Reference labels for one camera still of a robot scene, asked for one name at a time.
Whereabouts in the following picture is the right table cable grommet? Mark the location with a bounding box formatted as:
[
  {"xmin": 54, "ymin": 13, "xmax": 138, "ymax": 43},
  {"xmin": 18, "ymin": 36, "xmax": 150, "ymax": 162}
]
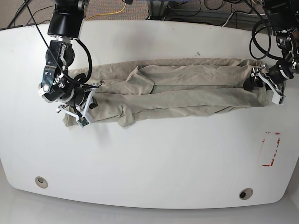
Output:
[{"xmin": 239, "ymin": 188, "xmax": 253, "ymax": 200}]

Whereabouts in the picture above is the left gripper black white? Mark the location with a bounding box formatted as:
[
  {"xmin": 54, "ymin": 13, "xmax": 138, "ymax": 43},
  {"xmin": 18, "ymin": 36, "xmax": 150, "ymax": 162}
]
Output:
[{"xmin": 243, "ymin": 63, "xmax": 294, "ymax": 98}]

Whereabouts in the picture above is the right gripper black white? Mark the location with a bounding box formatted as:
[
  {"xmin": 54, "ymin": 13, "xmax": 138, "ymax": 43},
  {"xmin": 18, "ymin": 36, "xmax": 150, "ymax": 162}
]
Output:
[{"xmin": 56, "ymin": 82, "xmax": 102, "ymax": 121}]

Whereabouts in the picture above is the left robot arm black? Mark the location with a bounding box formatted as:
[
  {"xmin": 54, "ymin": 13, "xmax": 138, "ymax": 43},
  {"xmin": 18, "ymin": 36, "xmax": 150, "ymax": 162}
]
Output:
[{"xmin": 243, "ymin": 0, "xmax": 299, "ymax": 105}]

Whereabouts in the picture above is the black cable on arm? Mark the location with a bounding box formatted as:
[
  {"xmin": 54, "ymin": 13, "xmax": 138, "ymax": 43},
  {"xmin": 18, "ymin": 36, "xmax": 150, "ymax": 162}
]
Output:
[
  {"xmin": 242, "ymin": 0, "xmax": 283, "ymax": 61},
  {"xmin": 24, "ymin": 0, "xmax": 103, "ymax": 94}
]

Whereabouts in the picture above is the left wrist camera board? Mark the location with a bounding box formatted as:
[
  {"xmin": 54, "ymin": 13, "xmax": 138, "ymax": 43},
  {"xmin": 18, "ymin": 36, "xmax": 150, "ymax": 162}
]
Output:
[{"xmin": 271, "ymin": 92, "xmax": 285, "ymax": 105}]

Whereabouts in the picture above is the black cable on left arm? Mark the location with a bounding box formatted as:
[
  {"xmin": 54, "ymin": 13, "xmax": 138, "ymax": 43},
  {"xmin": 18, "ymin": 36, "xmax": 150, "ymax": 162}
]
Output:
[{"xmin": 242, "ymin": 0, "xmax": 283, "ymax": 61}]

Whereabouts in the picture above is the yellow cable on floor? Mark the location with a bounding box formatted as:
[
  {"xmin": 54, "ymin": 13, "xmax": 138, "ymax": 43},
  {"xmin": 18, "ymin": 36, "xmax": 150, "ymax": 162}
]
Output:
[{"xmin": 87, "ymin": 2, "xmax": 128, "ymax": 21}]

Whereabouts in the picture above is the table cable grommet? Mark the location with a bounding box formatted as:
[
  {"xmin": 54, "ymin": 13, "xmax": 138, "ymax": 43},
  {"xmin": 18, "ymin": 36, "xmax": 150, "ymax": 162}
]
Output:
[
  {"xmin": 35, "ymin": 176, "xmax": 48, "ymax": 189},
  {"xmin": 239, "ymin": 188, "xmax": 253, "ymax": 200}
]

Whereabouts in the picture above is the beige grey t-shirt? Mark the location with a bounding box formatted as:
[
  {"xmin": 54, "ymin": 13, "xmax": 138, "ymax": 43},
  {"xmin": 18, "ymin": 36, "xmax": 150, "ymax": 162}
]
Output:
[{"xmin": 62, "ymin": 57, "xmax": 271, "ymax": 128}]

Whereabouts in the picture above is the left table cable grommet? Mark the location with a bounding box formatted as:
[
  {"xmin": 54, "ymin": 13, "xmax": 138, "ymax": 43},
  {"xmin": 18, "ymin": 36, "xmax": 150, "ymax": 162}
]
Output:
[{"xmin": 35, "ymin": 176, "xmax": 48, "ymax": 189}]

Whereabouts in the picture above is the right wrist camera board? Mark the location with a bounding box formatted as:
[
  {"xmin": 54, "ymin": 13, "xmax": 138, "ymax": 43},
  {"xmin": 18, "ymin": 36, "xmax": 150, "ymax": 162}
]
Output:
[{"xmin": 76, "ymin": 117, "xmax": 91, "ymax": 128}]

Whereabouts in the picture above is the red tape rectangle marking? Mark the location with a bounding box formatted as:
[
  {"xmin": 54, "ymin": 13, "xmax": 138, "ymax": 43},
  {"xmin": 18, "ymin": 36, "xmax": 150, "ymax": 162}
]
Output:
[{"xmin": 259, "ymin": 132, "xmax": 281, "ymax": 167}]

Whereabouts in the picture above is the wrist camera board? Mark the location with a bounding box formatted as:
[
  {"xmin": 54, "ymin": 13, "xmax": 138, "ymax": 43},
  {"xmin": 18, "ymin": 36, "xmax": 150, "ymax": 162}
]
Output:
[
  {"xmin": 76, "ymin": 117, "xmax": 91, "ymax": 128},
  {"xmin": 271, "ymin": 92, "xmax": 285, "ymax": 105}
]

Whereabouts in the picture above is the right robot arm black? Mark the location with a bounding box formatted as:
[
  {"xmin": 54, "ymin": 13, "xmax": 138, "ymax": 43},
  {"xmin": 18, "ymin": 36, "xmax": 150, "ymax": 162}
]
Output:
[{"xmin": 38, "ymin": 0, "xmax": 101, "ymax": 127}]

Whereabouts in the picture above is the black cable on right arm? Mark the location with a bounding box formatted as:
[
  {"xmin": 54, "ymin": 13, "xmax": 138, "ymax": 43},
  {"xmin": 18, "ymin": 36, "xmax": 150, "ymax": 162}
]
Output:
[{"xmin": 24, "ymin": 0, "xmax": 103, "ymax": 94}]

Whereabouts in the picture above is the white cable on floor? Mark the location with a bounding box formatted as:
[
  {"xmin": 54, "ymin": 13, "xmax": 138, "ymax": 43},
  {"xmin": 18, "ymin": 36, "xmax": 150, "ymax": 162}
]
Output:
[{"xmin": 221, "ymin": 11, "xmax": 269, "ymax": 28}]

